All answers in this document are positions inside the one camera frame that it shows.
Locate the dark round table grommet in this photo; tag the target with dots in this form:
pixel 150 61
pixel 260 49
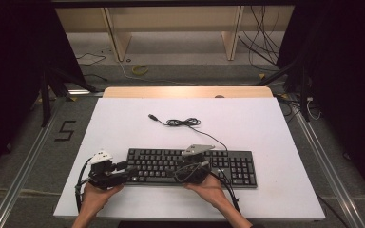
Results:
pixel 219 96

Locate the black metal stand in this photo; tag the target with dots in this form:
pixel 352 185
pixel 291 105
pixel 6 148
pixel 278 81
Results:
pixel 46 104
pixel 304 95

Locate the person's right hand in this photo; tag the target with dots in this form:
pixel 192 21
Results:
pixel 212 191

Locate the black curtain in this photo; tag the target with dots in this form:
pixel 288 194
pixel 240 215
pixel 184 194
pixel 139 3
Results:
pixel 12 79
pixel 351 95

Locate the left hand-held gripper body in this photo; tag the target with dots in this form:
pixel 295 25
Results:
pixel 104 179

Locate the white table board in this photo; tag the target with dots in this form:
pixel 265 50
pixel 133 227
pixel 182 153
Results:
pixel 250 133

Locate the wooden table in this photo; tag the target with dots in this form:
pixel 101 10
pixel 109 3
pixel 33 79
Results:
pixel 171 91

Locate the person's left hand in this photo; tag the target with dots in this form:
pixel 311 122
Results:
pixel 95 199

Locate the black keyboard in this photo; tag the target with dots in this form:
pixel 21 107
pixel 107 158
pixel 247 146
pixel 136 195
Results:
pixel 158 164

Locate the long aluminium floor rail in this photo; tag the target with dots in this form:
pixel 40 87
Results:
pixel 19 186
pixel 329 177

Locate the yellow tape roll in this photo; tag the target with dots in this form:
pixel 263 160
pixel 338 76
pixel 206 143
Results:
pixel 134 70

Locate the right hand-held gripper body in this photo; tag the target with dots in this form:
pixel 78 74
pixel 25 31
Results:
pixel 193 171

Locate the short aluminium bar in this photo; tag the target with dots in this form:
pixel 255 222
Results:
pixel 82 92

